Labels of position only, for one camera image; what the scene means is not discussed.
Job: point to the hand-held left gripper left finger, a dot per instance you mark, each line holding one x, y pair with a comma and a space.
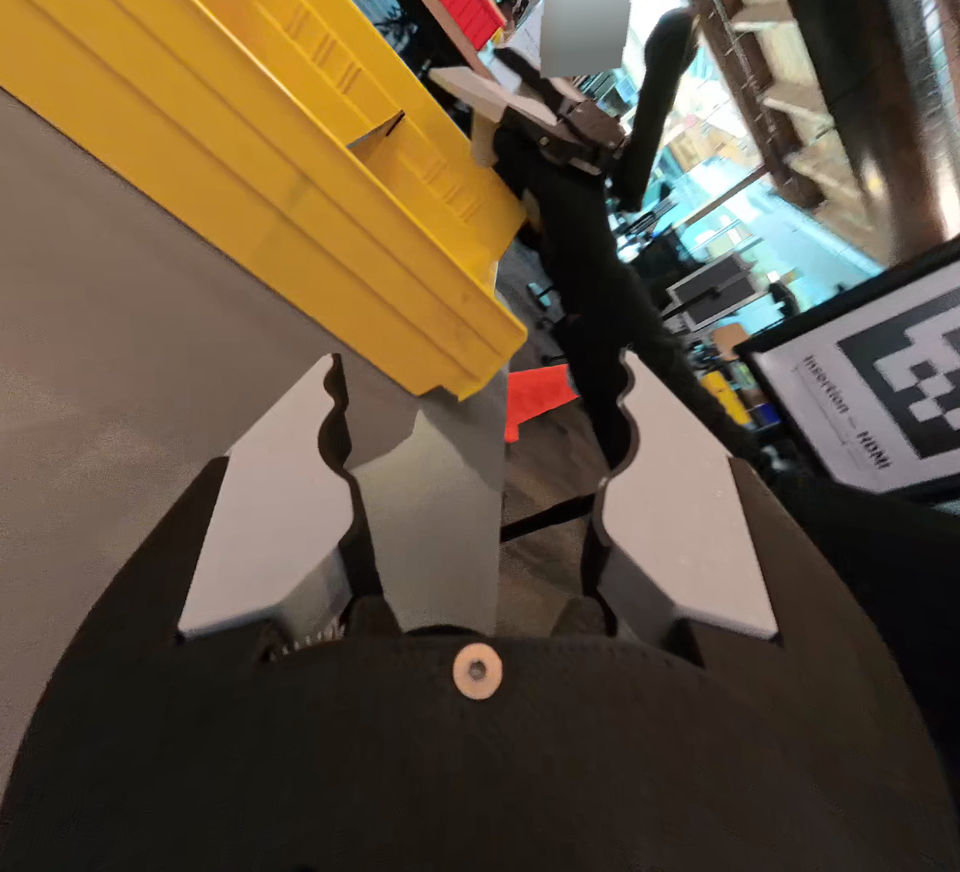
262, 527

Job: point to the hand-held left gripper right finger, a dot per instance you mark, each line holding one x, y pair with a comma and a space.
682, 527

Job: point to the yellow plastic bin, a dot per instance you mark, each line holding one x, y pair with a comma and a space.
187, 99

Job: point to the black stand leg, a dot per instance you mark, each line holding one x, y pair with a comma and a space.
547, 518

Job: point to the small yellow crate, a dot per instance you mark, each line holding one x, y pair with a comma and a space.
720, 392

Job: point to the orange plastic piece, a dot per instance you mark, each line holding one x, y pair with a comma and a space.
534, 399

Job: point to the black equipment case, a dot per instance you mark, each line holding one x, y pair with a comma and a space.
712, 290

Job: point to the framed marker sign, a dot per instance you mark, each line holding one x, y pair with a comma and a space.
900, 377

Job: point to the dark bin divider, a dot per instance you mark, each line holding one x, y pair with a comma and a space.
379, 131

